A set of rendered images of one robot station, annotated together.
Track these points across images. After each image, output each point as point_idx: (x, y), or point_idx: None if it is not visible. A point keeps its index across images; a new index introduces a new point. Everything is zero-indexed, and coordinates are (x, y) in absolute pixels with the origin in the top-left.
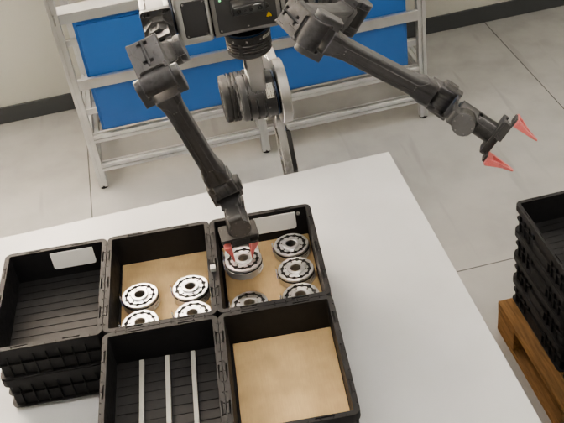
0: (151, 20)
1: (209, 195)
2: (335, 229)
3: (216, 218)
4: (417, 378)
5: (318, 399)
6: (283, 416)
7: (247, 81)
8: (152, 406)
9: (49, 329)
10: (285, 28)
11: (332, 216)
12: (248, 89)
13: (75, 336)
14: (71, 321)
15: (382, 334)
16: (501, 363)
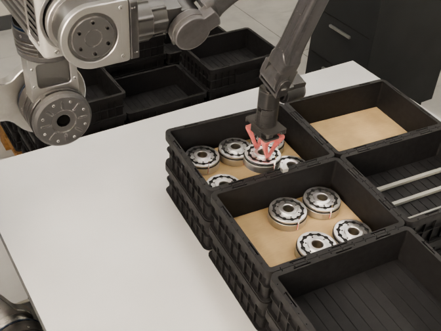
0: (140, 0)
1: (291, 83)
2: (111, 186)
3: (99, 288)
4: None
5: (357, 125)
6: (382, 138)
7: (66, 88)
8: (424, 207)
9: (394, 327)
10: None
11: (90, 191)
12: (77, 91)
13: (424, 245)
14: (371, 308)
15: None
16: (249, 92)
